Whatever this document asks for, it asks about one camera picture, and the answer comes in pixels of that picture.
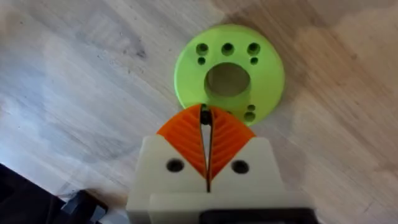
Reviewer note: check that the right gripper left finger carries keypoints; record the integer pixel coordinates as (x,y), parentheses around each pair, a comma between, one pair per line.
(174,161)

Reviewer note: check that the black rail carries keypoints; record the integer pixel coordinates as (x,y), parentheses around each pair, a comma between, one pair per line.
(28,199)

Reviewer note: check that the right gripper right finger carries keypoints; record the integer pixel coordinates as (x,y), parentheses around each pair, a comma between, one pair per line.
(245,161)

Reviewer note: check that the green disc with holes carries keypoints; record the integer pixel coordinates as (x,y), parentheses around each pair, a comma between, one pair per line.
(267,77)

